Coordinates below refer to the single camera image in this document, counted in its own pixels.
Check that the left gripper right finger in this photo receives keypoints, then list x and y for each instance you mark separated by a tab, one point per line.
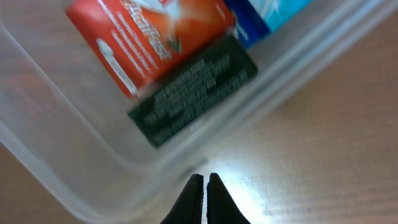
221	208

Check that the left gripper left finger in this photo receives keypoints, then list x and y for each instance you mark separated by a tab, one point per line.
188	207

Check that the dark green square box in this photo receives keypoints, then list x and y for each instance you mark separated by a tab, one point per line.
197	86

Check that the clear plastic container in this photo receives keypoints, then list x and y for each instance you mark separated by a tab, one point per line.
66	120

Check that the red Panadol ActiFast box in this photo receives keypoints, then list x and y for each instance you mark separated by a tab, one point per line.
138	42

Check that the blue fever patch box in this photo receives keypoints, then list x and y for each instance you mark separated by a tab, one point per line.
256	19

